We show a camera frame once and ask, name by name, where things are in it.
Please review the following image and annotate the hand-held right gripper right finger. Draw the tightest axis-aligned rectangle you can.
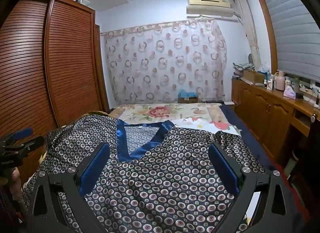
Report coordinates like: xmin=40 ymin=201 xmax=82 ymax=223
xmin=208 ymin=143 xmax=305 ymax=233

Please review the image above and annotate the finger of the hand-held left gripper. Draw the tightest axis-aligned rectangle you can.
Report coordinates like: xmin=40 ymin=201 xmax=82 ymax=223
xmin=4 ymin=136 xmax=45 ymax=157
xmin=0 ymin=128 xmax=34 ymax=146

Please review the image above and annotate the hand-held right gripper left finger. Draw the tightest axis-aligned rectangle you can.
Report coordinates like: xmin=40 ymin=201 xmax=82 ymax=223
xmin=25 ymin=143 xmax=111 ymax=233

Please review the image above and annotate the dark blue circle-patterned shirt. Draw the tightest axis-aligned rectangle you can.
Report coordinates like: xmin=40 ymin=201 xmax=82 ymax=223
xmin=21 ymin=114 xmax=268 ymax=233

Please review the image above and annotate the person's left hand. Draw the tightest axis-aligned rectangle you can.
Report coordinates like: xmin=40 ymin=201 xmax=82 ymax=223
xmin=10 ymin=167 xmax=23 ymax=201

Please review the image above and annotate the brown slatted wooden wardrobe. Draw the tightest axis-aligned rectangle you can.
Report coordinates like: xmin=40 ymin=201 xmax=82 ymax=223
xmin=0 ymin=0 xmax=109 ymax=186

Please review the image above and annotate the wooden sideboard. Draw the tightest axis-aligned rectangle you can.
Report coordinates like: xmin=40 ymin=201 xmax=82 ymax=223
xmin=231 ymin=77 xmax=320 ymax=181

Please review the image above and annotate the small cardboard box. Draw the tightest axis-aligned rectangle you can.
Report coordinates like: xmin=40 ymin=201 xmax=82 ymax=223
xmin=178 ymin=95 xmax=199 ymax=104

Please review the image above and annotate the beige floral bedsheet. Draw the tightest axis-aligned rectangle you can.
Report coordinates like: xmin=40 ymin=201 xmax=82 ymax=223
xmin=110 ymin=103 xmax=223 ymax=133

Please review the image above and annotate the open cardboard box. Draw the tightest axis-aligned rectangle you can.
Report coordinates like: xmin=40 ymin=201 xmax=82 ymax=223
xmin=243 ymin=70 xmax=265 ymax=84

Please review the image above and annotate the pink bag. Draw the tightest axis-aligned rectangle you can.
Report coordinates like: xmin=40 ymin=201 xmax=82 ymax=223
xmin=283 ymin=86 xmax=297 ymax=98

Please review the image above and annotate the pink thermos jug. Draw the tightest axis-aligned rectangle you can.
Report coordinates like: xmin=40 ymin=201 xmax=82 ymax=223
xmin=274 ymin=71 xmax=286 ymax=91

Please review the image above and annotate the beige side curtain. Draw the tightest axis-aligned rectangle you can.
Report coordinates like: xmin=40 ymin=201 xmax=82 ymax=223
xmin=234 ymin=0 xmax=262 ymax=66

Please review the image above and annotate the grey window blind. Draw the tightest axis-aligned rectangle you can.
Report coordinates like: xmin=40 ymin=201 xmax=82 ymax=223
xmin=262 ymin=0 xmax=320 ymax=83

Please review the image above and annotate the white pink ring-patterned curtain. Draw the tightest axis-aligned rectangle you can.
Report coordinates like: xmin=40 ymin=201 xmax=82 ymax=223
xmin=100 ymin=19 xmax=228 ymax=103

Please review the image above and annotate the wooden window frame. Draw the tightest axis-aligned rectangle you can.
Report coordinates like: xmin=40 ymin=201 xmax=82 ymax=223
xmin=255 ymin=0 xmax=279 ymax=73

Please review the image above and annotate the beige wall air conditioner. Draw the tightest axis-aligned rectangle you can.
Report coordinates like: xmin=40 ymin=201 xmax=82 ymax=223
xmin=186 ymin=0 xmax=241 ymax=20

